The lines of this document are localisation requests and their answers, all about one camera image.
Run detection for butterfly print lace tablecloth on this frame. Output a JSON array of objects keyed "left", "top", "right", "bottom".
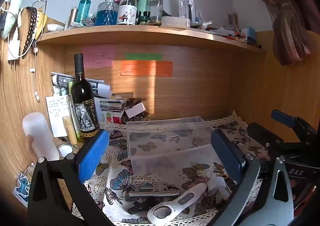
[{"left": 71, "top": 110, "right": 272, "bottom": 226}]

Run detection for wooden shelf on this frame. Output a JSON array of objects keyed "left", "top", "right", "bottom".
[{"left": 36, "top": 25, "right": 267, "bottom": 54}]

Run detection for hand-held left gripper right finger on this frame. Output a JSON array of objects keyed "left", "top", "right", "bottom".
[{"left": 210, "top": 129, "right": 295, "bottom": 226}]

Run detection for white hairbrush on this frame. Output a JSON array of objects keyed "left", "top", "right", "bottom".
[{"left": 161, "top": 16, "right": 191, "bottom": 27}]

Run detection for silver metal flask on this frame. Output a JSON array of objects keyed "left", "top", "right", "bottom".
[{"left": 67, "top": 7, "right": 79, "bottom": 29}]

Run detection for black plastic clip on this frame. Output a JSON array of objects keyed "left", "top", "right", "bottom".
[{"left": 127, "top": 200, "right": 151, "bottom": 214}]

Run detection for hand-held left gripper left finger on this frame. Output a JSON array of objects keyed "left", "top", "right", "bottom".
[{"left": 27, "top": 130, "right": 115, "bottom": 226}]

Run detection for clear square bottle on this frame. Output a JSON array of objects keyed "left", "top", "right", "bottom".
[{"left": 178, "top": 0, "right": 197, "bottom": 24}]

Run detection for small blue box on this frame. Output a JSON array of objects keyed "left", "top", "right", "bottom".
[{"left": 241, "top": 26, "right": 257, "bottom": 44}]

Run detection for white fluffy hanging toy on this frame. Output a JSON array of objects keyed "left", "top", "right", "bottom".
[{"left": 0, "top": 0, "right": 24, "bottom": 39}]

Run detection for green pump bottle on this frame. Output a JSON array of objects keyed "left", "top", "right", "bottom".
[{"left": 136, "top": 0, "right": 152, "bottom": 25}]

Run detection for orange sticky note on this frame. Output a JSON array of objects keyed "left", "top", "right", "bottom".
[{"left": 121, "top": 60, "right": 174, "bottom": 77}]

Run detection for teal tall bottle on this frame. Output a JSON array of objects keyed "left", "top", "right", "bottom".
[{"left": 77, "top": 0, "right": 94, "bottom": 25}]

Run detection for white label glass bottle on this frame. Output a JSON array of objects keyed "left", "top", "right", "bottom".
[{"left": 117, "top": 0, "right": 138, "bottom": 25}]

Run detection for brown striped curtain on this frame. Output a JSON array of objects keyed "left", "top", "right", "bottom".
[{"left": 226, "top": 0, "right": 320, "bottom": 66}]

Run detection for small round white tin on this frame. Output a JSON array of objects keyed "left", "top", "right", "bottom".
[{"left": 57, "top": 144, "right": 74, "bottom": 158}]

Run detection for wire frame glasses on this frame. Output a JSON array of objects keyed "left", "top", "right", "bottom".
[{"left": 32, "top": 0, "right": 48, "bottom": 14}]

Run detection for black chain strap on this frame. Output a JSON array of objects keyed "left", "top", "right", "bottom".
[{"left": 22, "top": 7, "right": 38, "bottom": 56}]

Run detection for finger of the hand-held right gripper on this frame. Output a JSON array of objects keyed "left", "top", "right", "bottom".
[{"left": 271, "top": 109, "right": 320, "bottom": 142}]

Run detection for white charger with cable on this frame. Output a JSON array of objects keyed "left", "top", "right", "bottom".
[{"left": 7, "top": 7, "right": 41, "bottom": 103}]

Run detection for small white jar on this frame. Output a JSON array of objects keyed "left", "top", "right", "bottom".
[{"left": 207, "top": 176, "right": 232, "bottom": 192}]

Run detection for yellow lip balm tube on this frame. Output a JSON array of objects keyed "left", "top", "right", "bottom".
[{"left": 62, "top": 116, "right": 78, "bottom": 145}]

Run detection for white handwritten note paper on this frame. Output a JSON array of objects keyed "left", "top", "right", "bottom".
[{"left": 45, "top": 94, "right": 73, "bottom": 138}]

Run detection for pile of cards and boxes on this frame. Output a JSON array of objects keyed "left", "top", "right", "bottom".
[{"left": 99, "top": 93, "right": 151, "bottom": 125}]

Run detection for green olive oil bottle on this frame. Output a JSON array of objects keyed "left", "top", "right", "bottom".
[{"left": 67, "top": 80, "right": 84, "bottom": 142}]

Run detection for green sticky note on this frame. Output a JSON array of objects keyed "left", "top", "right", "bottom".
[{"left": 125, "top": 53, "right": 163, "bottom": 61}]

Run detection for white translucent plastic bottle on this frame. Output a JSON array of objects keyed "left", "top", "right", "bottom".
[{"left": 22, "top": 112, "right": 60, "bottom": 162}]

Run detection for clear glass jar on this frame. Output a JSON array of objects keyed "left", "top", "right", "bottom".
[{"left": 149, "top": 0, "right": 164, "bottom": 23}]

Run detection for pink sticky note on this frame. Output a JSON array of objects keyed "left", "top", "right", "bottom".
[{"left": 82, "top": 46, "right": 115, "bottom": 68}]

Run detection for rolled black white magazine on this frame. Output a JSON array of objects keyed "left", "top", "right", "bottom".
[{"left": 51, "top": 72, "right": 112, "bottom": 98}]

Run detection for silver metal hair clip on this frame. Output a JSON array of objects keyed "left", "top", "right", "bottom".
[{"left": 128, "top": 189, "right": 180, "bottom": 197}]

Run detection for dark wine bottle elephant label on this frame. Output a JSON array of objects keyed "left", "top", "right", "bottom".
[{"left": 71, "top": 53, "right": 101, "bottom": 144}]

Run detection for white handheld massager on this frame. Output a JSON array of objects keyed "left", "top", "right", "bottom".
[{"left": 147, "top": 183, "right": 208, "bottom": 225}]

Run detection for blue cartoon sticker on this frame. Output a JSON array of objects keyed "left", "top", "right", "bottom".
[{"left": 12, "top": 171, "right": 32, "bottom": 203}]

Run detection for clear plastic container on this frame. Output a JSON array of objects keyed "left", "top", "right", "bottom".
[{"left": 126, "top": 116, "right": 226, "bottom": 175}]

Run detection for blue liquid glass bottle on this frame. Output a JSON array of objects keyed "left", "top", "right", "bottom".
[{"left": 95, "top": 0, "right": 119, "bottom": 26}]

